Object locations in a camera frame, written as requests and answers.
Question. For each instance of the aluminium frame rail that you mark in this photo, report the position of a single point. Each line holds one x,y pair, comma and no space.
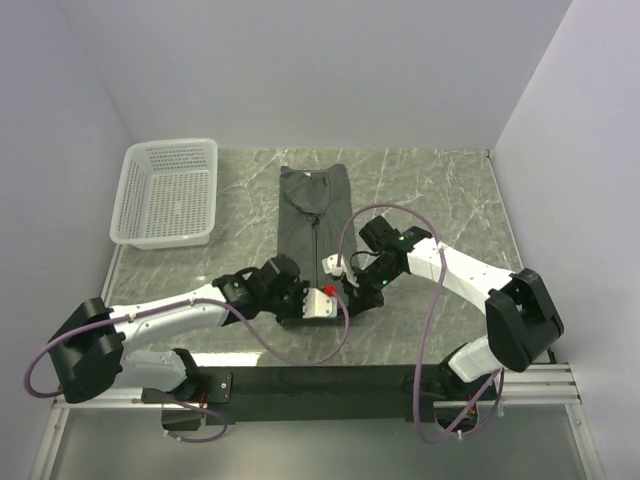
60,412

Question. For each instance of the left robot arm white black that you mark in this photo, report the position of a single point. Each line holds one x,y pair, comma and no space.
99,347

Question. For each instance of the black base crossbar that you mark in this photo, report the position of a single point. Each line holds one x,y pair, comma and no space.
288,393

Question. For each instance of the white perforated plastic basket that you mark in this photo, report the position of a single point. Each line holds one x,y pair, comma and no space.
166,195

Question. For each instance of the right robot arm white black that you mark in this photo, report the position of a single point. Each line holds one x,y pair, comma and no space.
521,319

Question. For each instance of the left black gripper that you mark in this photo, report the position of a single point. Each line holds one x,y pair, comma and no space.
300,287

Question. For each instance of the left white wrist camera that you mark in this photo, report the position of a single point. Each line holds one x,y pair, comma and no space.
318,305

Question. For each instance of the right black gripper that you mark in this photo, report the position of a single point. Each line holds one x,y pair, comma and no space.
362,298

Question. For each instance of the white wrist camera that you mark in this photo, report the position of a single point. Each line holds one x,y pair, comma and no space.
338,267
318,305

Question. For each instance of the dark grey t shirt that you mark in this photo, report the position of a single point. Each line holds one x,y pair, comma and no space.
313,209

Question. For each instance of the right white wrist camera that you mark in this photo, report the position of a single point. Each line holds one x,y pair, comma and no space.
338,267

